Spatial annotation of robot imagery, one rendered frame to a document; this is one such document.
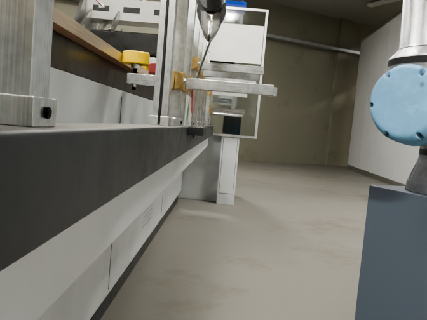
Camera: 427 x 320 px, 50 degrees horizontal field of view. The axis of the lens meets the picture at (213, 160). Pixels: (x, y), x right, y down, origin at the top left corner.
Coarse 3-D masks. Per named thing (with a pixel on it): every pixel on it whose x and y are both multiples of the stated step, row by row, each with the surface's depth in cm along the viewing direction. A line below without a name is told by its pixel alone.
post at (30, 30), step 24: (0, 0) 32; (24, 0) 32; (48, 0) 34; (0, 24) 32; (24, 24) 32; (48, 24) 34; (0, 48) 32; (24, 48) 32; (48, 48) 35; (0, 72) 32; (24, 72) 32; (48, 72) 35; (48, 96) 36
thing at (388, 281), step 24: (384, 192) 106; (408, 192) 102; (384, 216) 106; (408, 216) 100; (384, 240) 106; (408, 240) 100; (384, 264) 105; (408, 264) 100; (360, 288) 112; (384, 288) 105; (408, 288) 99; (360, 312) 111; (384, 312) 105; (408, 312) 99
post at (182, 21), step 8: (184, 0) 129; (184, 8) 130; (184, 16) 130; (176, 24) 130; (184, 24) 130; (176, 32) 130; (184, 32) 130; (176, 40) 130; (184, 40) 130; (176, 48) 131; (184, 48) 131; (176, 56) 131; (184, 56) 133; (176, 64) 131; (176, 96) 132; (176, 104) 132; (176, 112) 132
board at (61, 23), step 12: (60, 12) 86; (60, 24) 86; (72, 24) 93; (72, 36) 97; (84, 36) 100; (96, 36) 109; (96, 48) 111; (108, 48) 120; (120, 60) 134; (132, 72) 163; (144, 72) 173
